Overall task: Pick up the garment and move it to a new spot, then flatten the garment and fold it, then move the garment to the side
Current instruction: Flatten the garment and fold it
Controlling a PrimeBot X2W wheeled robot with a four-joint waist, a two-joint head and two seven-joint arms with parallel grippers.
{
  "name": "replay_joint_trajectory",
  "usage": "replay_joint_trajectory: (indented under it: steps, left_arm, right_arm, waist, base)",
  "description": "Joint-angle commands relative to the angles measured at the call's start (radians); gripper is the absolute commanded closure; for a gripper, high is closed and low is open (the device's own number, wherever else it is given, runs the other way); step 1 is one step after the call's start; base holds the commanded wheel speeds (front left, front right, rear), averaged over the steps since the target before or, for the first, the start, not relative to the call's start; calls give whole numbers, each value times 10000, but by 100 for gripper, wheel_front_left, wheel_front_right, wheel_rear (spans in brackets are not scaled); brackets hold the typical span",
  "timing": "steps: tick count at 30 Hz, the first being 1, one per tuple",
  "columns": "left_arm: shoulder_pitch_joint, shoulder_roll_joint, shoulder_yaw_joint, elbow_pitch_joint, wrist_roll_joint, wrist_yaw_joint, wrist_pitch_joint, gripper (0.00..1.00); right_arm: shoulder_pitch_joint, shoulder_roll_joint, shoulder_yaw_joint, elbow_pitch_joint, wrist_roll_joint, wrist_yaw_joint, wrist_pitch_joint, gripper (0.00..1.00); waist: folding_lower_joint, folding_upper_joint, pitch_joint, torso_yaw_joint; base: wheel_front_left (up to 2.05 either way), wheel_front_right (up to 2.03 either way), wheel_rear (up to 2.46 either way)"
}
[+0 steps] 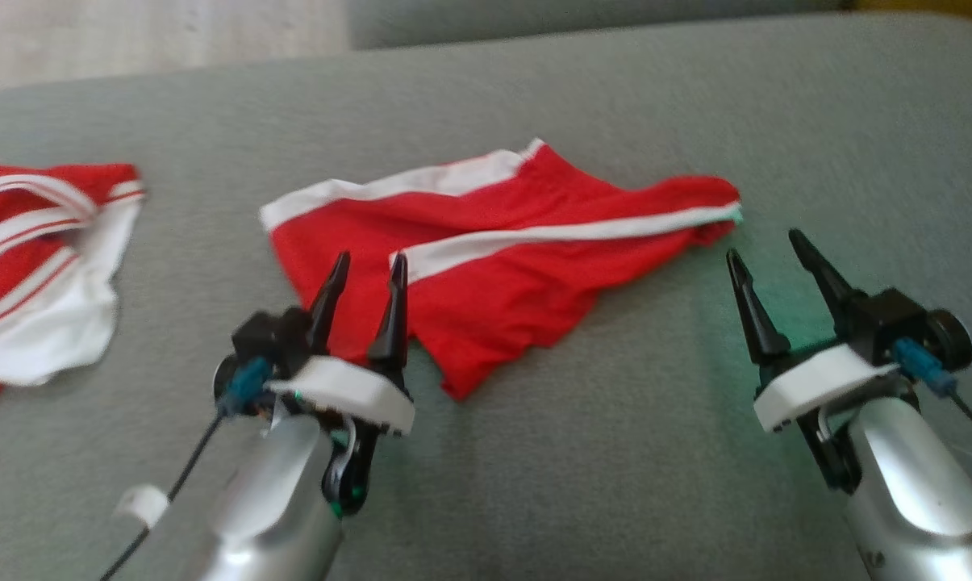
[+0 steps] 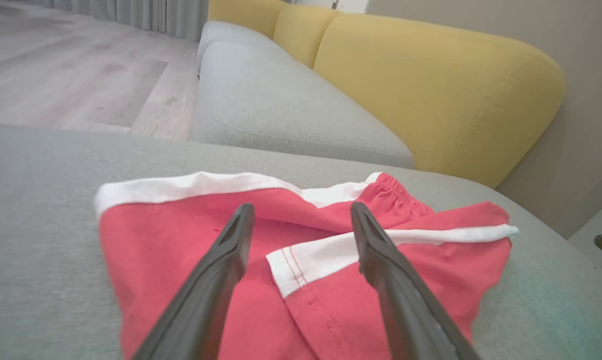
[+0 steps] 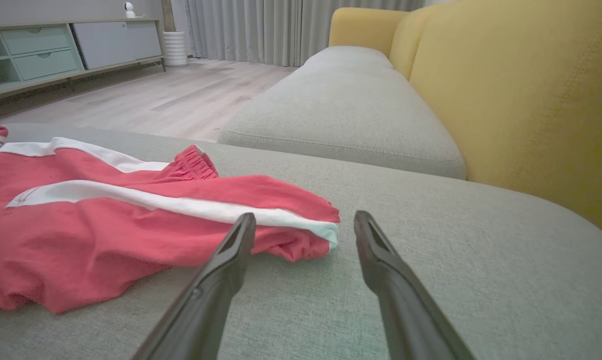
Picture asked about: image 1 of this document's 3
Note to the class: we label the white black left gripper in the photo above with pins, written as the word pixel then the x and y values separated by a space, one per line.
pixel 348 391

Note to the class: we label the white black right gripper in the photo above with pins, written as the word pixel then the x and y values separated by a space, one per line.
pixel 816 379

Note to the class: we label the red shorts with white stripes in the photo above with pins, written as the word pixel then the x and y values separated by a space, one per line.
pixel 502 274

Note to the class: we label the red white basketball jersey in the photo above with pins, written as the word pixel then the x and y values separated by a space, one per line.
pixel 34 266

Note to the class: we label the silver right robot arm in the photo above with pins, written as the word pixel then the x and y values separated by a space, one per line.
pixel 921 492

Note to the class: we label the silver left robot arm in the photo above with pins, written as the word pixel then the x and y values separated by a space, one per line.
pixel 268 500

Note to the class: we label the large grey sofa cushion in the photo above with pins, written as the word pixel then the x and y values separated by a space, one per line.
pixel 582 468

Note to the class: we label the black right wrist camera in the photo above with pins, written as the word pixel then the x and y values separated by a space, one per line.
pixel 905 319

